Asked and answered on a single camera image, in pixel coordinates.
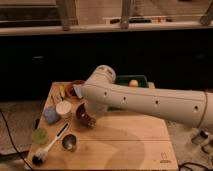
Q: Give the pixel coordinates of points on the silver metal fork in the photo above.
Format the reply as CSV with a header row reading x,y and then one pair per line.
x,y
92,123

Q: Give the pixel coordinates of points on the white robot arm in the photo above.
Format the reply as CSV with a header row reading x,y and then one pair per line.
x,y
192,108

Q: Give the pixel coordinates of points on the small metal cup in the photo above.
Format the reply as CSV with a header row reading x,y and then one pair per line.
x,y
69,142

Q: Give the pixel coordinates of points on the green plastic tray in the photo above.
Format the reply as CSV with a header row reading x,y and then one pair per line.
x,y
125,79

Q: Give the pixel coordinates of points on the yellow round fruit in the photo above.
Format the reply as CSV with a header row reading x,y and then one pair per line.
x,y
133,83

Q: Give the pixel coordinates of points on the grey triangular cloth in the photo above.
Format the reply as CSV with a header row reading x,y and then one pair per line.
x,y
77,89

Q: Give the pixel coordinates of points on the dark red bowl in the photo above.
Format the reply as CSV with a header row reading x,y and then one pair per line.
x,y
82,115

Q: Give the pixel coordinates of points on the yellow banana piece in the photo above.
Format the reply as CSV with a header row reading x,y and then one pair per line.
x,y
62,91

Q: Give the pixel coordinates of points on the white lidded round container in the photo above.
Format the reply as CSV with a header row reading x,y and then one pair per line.
x,y
63,109

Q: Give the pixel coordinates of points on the wooden spoon piece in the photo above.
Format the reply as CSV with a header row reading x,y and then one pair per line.
x,y
56,98

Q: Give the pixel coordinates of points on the green round scrubber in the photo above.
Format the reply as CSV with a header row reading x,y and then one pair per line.
x,y
40,136

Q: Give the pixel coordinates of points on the spice bottles cluster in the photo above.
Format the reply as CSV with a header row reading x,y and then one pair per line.
x,y
202,139

